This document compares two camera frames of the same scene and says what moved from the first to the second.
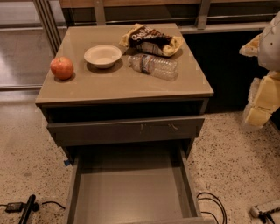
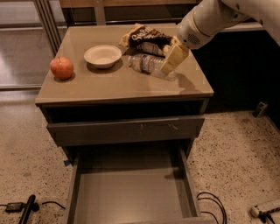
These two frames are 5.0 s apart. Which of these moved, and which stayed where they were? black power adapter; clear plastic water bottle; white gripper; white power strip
Moved: white gripper
Stayed: black power adapter; white power strip; clear plastic water bottle
